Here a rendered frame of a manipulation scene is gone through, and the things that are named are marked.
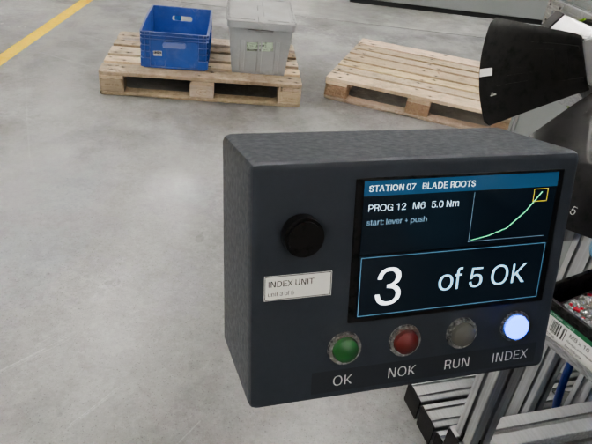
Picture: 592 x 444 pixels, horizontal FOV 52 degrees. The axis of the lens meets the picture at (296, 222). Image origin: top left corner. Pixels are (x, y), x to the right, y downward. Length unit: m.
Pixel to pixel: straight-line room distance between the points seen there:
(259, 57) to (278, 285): 3.40
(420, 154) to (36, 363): 1.73
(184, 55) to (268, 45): 0.50
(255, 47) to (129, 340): 2.21
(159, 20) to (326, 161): 3.97
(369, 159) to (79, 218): 2.28
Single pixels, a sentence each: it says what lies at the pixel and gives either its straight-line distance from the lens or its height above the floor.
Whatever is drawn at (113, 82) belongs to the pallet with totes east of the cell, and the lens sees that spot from 3.80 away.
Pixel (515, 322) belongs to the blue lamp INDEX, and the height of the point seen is 1.12.
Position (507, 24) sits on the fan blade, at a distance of 1.40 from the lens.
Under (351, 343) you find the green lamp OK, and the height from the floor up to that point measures 1.12.
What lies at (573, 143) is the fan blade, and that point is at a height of 1.04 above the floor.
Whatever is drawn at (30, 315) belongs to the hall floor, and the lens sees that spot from 2.21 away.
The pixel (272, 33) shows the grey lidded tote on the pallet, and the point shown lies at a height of 0.41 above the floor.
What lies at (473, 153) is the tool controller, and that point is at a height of 1.25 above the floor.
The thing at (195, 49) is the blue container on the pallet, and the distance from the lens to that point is 3.78.
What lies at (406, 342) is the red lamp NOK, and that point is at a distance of 0.48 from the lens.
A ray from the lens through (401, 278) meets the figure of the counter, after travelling 0.46.
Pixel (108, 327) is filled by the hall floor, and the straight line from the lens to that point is 2.12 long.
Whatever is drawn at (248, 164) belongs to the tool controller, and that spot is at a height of 1.25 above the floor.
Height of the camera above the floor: 1.44
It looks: 33 degrees down
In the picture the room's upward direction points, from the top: 7 degrees clockwise
